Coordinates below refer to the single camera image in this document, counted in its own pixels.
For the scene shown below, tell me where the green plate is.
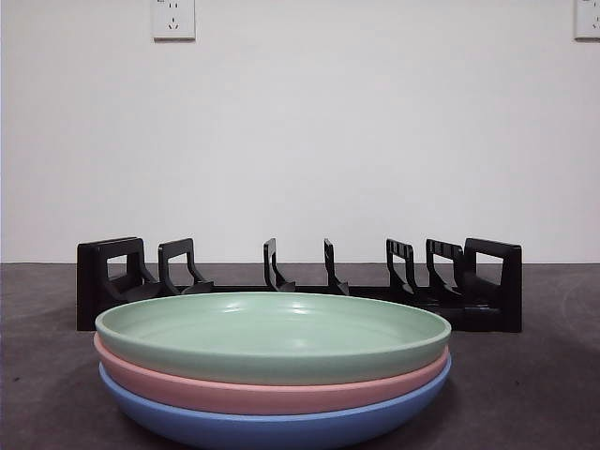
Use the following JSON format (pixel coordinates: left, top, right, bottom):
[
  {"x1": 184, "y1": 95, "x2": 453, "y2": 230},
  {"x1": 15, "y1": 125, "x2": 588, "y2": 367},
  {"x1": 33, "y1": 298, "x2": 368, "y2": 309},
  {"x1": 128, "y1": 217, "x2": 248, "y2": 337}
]
[{"x1": 94, "y1": 292, "x2": 453, "y2": 386}]

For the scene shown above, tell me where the pink plate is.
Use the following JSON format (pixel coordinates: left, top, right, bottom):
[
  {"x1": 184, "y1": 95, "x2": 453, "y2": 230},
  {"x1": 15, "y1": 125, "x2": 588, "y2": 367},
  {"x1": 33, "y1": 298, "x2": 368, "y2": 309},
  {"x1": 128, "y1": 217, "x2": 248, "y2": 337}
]
[{"x1": 93, "y1": 335, "x2": 452, "y2": 416}]

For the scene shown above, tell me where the blue plate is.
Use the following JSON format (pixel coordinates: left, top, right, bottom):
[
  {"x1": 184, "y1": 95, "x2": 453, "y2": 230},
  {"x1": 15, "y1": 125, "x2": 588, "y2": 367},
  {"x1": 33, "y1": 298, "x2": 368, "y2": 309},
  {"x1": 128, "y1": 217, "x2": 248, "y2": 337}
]
[{"x1": 97, "y1": 353, "x2": 454, "y2": 450}]

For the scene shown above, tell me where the black plastic dish rack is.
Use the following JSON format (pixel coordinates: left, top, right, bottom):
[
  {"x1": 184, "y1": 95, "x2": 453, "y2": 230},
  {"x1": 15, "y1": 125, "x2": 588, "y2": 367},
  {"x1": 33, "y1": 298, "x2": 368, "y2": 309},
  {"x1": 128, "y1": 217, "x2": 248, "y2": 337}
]
[{"x1": 76, "y1": 236, "x2": 524, "y2": 334}]

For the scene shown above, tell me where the white wall socket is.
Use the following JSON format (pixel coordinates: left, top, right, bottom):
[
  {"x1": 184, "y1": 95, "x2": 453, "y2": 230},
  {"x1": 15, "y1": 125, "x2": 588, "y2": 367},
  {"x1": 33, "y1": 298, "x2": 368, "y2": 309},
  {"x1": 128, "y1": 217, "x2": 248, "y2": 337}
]
[
  {"x1": 574, "y1": 0, "x2": 600, "y2": 41},
  {"x1": 150, "y1": 0, "x2": 196, "y2": 42}
]

